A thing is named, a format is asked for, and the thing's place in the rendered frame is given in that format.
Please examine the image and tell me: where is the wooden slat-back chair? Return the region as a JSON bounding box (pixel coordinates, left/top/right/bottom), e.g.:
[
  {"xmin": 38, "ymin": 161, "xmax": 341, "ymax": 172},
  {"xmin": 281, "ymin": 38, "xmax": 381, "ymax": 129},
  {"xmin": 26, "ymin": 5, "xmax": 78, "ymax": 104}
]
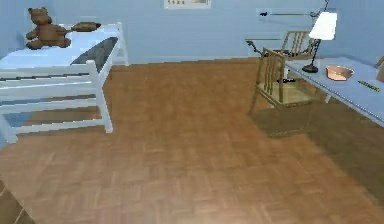
[
  {"xmin": 280, "ymin": 30, "xmax": 321, "ymax": 62},
  {"xmin": 249, "ymin": 47, "xmax": 321, "ymax": 114}
]

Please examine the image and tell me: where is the white slatted bed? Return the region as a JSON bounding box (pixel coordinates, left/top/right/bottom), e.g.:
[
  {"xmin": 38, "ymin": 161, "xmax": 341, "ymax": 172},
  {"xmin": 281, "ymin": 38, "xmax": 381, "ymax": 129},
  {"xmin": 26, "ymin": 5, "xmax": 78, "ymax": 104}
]
[{"xmin": 0, "ymin": 21, "xmax": 130, "ymax": 144}]

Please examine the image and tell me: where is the pale pink bowl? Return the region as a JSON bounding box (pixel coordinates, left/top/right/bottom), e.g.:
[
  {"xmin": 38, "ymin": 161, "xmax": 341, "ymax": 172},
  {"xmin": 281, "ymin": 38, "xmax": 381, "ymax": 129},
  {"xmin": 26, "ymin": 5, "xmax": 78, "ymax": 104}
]
[{"xmin": 325, "ymin": 65, "xmax": 355, "ymax": 82}]

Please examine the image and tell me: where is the white shade desk lamp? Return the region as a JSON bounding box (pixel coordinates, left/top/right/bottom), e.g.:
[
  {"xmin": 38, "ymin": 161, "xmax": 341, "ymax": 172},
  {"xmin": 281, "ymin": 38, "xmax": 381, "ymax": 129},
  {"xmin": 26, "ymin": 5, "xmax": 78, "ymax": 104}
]
[{"xmin": 301, "ymin": 11, "xmax": 338, "ymax": 74}]

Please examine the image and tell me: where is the white table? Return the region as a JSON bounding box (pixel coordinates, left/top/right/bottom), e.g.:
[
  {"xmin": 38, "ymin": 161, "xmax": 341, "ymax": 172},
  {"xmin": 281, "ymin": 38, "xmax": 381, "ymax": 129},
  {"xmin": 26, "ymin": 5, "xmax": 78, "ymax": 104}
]
[{"xmin": 285, "ymin": 56, "xmax": 384, "ymax": 128}]

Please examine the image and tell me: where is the brown teddy bear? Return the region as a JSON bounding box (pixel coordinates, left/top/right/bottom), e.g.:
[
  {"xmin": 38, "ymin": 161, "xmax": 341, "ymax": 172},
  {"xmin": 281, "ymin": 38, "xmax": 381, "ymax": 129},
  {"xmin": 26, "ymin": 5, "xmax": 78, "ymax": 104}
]
[{"xmin": 25, "ymin": 7, "xmax": 72, "ymax": 51}]

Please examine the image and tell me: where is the yellow black pencil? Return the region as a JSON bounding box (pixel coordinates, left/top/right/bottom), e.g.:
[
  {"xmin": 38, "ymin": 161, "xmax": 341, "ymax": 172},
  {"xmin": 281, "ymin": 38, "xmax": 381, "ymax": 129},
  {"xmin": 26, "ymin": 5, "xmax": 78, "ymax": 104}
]
[{"xmin": 357, "ymin": 80, "xmax": 382, "ymax": 93}]

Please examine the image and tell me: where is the framed wall picture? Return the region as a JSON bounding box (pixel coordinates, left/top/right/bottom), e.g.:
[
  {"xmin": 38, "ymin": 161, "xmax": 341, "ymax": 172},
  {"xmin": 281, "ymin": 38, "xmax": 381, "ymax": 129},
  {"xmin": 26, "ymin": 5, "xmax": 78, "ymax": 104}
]
[{"xmin": 164, "ymin": 0, "xmax": 212, "ymax": 10}]

